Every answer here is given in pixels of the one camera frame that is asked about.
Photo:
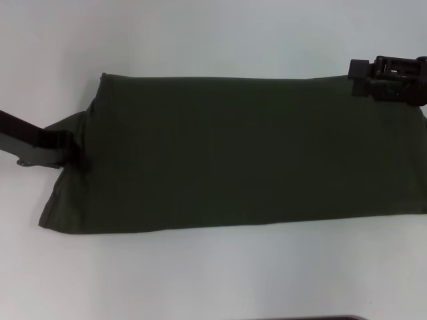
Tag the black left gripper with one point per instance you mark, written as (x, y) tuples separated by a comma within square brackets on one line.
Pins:
[(23, 140)]

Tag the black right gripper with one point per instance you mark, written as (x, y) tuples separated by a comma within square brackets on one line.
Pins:
[(418, 88)]

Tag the dark green FREE t-shirt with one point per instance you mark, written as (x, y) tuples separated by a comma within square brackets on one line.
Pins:
[(233, 150)]

